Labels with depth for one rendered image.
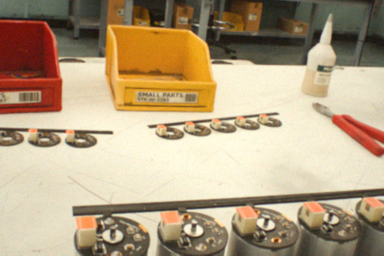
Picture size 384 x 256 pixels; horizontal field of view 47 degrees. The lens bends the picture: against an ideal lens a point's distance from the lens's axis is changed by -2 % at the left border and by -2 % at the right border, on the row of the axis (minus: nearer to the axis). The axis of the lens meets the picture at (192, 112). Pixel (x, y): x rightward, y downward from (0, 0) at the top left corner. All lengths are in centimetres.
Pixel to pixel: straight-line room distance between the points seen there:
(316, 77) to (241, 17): 431
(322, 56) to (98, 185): 34
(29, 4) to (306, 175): 429
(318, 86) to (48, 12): 413
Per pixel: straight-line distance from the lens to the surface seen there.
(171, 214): 16
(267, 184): 33
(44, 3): 457
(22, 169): 33
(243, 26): 475
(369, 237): 20
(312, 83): 57
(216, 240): 16
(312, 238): 18
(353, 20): 621
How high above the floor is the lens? 90
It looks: 20 degrees down
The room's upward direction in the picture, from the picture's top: 7 degrees clockwise
